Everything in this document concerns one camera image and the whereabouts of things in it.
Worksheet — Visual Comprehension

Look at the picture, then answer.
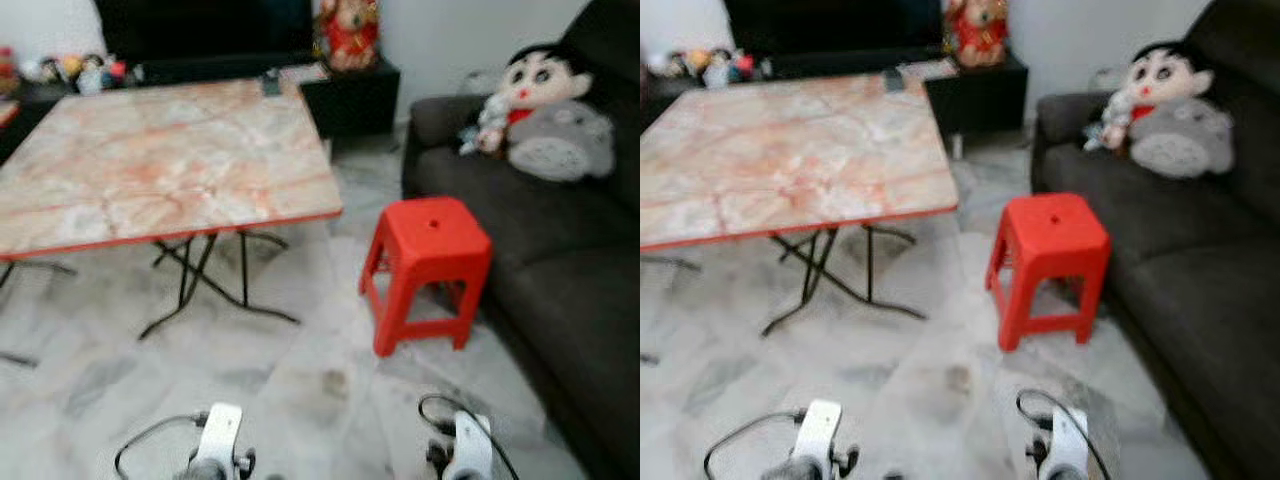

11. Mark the black TV console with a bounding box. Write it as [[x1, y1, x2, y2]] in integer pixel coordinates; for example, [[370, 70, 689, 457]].
[[640, 45, 1029, 136], [0, 50, 401, 166]]

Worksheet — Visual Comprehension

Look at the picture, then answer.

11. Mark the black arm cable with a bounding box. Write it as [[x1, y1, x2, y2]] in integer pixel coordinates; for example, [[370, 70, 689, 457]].
[[1015, 388, 1113, 480], [418, 394, 521, 480], [113, 412, 209, 480], [703, 408, 809, 480]]

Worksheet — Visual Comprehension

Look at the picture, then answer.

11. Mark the black-haired boy plush doll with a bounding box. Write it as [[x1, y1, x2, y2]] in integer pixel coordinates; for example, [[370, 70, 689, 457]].
[[1120, 40, 1216, 131], [490, 42, 596, 136]]

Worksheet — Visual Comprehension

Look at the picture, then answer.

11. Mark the red plastic stool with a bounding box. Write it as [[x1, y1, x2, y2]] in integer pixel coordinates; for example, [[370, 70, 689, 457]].
[[358, 196, 494, 358], [985, 192, 1112, 353]]

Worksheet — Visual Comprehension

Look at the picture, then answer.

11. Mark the dark grey sofa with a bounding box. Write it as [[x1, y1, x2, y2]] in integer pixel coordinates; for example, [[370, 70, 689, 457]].
[[1030, 0, 1280, 480], [402, 0, 641, 480]]

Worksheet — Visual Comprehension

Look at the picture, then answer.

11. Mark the red golden statue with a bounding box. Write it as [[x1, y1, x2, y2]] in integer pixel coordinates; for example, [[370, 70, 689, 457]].
[[318, 0, 381, 73], [945, 0, 1009, 69]]

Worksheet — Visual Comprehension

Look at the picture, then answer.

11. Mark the small white plush toy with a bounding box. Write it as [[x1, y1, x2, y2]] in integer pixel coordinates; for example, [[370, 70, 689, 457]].
[[460, 95, 511, 156], [1085, 92, 1136, 153]]

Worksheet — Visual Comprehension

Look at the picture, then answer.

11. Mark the grey round plush toy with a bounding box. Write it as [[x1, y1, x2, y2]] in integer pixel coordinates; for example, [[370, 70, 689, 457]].
[[1128, 97, 1236, 179], [505, 100, 616, 183]]

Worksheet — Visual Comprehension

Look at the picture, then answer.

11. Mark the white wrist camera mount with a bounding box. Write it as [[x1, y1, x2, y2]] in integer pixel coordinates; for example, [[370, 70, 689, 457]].
[[450, 412, 496, 480], [1045, 407, 1091, 480], [795, 400, 843, 479], [193, 403, 244, 479]]

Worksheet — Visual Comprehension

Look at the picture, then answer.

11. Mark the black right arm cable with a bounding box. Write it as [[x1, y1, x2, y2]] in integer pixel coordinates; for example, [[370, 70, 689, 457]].
[[418, 394, 521, 480], [1015, 388, 1113, 480]]

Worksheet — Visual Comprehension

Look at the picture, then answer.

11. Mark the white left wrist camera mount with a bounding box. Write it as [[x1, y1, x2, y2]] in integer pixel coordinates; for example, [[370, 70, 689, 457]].
[[795, 400, 843, 479], [193, 403, 244, 479]]

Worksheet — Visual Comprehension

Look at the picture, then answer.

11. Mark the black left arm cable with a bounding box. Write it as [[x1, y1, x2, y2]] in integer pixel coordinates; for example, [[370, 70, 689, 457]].
[[113, 412, 209, 480], [703, 408, 809, 480]]

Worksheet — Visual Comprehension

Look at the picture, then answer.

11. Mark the black television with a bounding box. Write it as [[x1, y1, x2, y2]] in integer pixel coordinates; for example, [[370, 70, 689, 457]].
[[95, 0, 316, 63], [725, 0, 946, 56]]

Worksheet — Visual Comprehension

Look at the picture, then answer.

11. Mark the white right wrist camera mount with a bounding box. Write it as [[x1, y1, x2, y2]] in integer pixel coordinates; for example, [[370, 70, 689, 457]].
[[1045, 407, 1091, 480], [450, 412, 496, 480]]

